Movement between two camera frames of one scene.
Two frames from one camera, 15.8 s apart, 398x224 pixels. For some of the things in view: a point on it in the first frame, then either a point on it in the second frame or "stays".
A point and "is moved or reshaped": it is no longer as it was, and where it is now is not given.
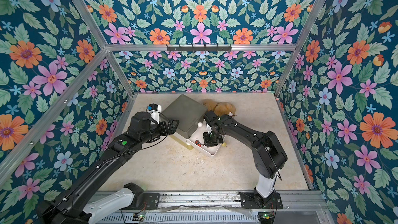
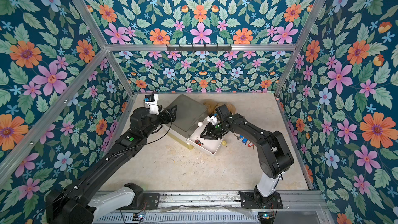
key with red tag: (198, 143) is moved or reshaped
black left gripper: (170, 129) to (170, 117)
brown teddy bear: (221, 109) stays
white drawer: (198, 135) stays
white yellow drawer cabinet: (181, 139) stays
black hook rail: (199, 47) stays
